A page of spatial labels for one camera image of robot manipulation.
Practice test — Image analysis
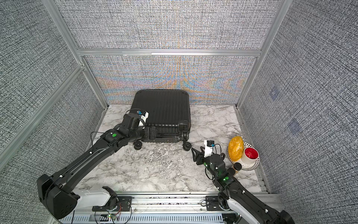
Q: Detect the aluminium cage frame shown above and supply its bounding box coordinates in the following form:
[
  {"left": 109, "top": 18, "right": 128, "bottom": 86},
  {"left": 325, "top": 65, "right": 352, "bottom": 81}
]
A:
[{"left": 0, "top": 0, "right": 293, "bottom": 171}]

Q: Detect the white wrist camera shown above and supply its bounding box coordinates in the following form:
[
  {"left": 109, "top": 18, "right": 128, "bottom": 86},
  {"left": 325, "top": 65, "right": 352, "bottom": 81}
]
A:
[
  {"left": 137, "top": 110, "right": 149, "bottom": 128},
  {"left": 204, "top": 140, "right": 214, "bottom": 158}
]

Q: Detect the white patterned plate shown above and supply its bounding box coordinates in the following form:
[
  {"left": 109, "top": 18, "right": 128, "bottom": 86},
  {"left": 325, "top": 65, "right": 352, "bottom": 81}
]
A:
[{"left": 228, "top": 142, "right": 260, "bottom": 171}]

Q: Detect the black-capped small bottle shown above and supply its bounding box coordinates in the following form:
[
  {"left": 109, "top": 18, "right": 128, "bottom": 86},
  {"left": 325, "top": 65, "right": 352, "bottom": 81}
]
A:
[{"left": 232, "top": 162, "right": 242, "bottom": 175}]

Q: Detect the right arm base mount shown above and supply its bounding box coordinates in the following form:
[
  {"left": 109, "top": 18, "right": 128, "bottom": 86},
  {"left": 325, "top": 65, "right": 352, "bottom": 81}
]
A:
[{"left": 205, "top": 192, "right": 231, "bottom": 211}]

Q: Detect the red and white cup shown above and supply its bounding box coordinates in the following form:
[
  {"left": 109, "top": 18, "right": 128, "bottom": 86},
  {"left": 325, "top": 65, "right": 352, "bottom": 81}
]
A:
[{"left": 241, "top": 147, "right": 259, "bottom": 165}]

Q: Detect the aluminium front rail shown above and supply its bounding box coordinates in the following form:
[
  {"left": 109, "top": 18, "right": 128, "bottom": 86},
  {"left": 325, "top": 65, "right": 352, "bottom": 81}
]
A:
[{"left": 50, "top": 191, "right": 289, "bottom": 224}]

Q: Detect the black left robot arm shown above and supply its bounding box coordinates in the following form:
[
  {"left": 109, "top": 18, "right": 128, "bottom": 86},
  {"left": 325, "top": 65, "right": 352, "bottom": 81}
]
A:
[{"left": 36, "top": 110, "right": 149, "bottom": 220}]

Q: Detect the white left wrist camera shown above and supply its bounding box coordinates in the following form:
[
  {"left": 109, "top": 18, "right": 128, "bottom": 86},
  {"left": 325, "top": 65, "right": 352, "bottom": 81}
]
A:
[{"left": 137, "top": 110, "right": 149, "bottom": 128}]

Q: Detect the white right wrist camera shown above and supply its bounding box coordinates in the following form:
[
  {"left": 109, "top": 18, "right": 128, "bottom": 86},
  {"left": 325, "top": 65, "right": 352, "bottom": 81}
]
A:
[{"left": 204, "top": 140, "right": 214, "bottom": 158}]

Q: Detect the black ribbed hard-shell suitcase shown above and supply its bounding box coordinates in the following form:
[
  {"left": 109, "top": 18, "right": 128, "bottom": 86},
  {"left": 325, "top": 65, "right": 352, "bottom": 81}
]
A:
[{"left": 131, "top": 89, "right": 192, "bottom": 151}]

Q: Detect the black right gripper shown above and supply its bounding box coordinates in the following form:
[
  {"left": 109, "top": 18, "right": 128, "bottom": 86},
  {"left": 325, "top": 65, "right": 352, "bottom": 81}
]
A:
[{"left": 191, "top": 146, "right": 219, "bottom": 181}]

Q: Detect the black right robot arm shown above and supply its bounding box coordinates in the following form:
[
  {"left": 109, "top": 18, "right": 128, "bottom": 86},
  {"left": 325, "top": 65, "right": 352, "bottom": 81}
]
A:
[{"left": 191, "top": 148, "right": 294, "bottom": 224}]

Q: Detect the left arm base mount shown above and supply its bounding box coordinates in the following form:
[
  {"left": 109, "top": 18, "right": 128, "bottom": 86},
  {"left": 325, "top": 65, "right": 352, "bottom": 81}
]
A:
[{"left": 92, "top": 186, "right": 132, "bottom": 212}]

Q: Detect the yellow mesh-wrapped bread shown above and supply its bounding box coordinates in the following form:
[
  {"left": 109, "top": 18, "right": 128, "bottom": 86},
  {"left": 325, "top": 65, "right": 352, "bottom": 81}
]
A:
[{"left": 227, "top": 136, "right": 244, "bottom": 161}]

